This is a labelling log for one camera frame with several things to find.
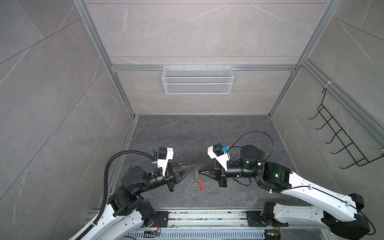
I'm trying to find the right black camera cable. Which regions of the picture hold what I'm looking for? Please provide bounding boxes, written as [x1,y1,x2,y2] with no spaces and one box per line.
[227,130,275,164]

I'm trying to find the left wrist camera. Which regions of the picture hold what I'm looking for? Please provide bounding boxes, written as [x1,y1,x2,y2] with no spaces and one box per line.
[153,147,174,177]

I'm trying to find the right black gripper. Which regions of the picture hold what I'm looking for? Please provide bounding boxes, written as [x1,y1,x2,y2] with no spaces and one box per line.
[198,158,260,188]

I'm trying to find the black wire hook rack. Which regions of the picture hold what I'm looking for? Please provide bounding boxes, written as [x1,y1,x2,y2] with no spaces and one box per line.
[308,88,384,170]

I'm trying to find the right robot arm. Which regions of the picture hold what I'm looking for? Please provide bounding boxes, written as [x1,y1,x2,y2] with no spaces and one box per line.
[199,144,371,240]

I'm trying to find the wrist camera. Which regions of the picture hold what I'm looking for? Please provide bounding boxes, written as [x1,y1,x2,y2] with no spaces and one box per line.
[153,147,174,177]
[207,143,230,171]

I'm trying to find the white wire mesh basket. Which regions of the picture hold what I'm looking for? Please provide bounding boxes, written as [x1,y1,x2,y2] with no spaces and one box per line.
[162,67,235,95]

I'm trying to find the left black corrugated cable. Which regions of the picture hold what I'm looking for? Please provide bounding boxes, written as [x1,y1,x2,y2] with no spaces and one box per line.
[74,149,157,240]

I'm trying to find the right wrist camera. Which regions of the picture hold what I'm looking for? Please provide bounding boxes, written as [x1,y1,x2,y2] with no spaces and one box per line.
[207,143,230,171]

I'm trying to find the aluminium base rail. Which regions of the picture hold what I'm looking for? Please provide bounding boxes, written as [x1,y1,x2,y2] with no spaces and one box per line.
[122,209,328,240]

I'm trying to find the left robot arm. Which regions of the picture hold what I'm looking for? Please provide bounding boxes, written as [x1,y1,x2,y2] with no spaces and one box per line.
[71,163,195,240]

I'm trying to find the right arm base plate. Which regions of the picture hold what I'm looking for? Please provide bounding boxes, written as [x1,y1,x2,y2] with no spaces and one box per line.
[246,211,289,227]

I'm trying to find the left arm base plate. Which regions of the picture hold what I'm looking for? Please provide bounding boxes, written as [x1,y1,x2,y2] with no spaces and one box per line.
[144,211,170,228]

